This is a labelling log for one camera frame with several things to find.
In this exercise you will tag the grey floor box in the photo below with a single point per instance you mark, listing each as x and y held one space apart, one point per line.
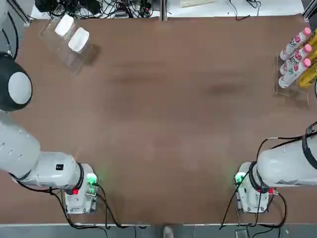
241 233

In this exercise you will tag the clear acrylic bottle shelf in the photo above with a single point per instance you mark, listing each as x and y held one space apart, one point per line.
289 94

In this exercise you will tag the clear plastic holder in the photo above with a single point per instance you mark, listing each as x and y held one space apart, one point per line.
74 62

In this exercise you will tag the grey power adapter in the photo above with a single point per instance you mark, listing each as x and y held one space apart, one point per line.
121 14

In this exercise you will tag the aluminium frame post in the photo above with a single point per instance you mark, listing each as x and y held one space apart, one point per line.
163 10

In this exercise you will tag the white side table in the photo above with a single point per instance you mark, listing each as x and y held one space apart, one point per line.
198 11

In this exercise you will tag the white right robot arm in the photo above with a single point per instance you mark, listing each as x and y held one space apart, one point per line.
280 163

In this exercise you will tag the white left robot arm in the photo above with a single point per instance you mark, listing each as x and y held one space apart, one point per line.
22 148

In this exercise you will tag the aluminium frame profile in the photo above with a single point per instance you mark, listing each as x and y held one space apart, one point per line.
23 12
310 10

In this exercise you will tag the orange-capped yellow bottle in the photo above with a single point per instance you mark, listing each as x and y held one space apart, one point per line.
308 79
314 54
314 36

